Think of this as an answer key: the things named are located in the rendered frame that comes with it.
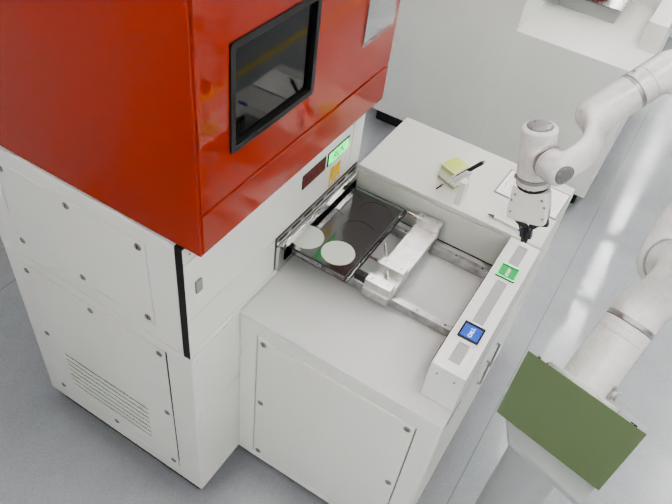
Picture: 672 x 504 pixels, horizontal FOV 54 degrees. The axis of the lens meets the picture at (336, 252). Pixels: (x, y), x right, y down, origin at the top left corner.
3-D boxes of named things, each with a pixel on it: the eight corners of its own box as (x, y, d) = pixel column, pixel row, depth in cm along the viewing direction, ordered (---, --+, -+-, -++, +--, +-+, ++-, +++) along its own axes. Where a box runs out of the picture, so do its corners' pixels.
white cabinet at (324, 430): (237, 456, 241) (238, 314, 183) (368, 295, 303) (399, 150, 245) (391, 558, 221) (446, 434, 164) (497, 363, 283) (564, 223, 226)
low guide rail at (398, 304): (301, 259, 200) (302, 252, 197) (305, 256, 201) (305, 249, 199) (451, 339, 184) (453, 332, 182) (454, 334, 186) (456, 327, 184)
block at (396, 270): (377, 269, 192) (378, 261, 190) (382, 262, 194) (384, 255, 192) (401, 281, 190) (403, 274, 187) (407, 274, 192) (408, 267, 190)
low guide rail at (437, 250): (347, 212, 217) (348, 205, 215) (350, 209, 218) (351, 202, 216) (487, 281, 202) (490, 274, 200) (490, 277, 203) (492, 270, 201)
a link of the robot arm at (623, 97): (669, 126, 152) (555, 198, 153) (623, 98, 164) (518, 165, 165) (665, 96, 146) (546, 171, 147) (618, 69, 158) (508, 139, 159)
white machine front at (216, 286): (183, 356, 171) (173, 246, 143) (345, 194, 223) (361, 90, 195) (193, 361, 170) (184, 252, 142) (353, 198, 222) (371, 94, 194)
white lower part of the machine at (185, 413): (54, 398, 250) (0, 243, 192) (197, 270, 302) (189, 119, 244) (202, 502, 228) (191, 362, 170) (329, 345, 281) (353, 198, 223)
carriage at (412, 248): (360, 294, 188) (362, 287, 186) (417, 224, 212) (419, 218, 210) (385, 307, 186) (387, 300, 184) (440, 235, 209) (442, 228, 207)
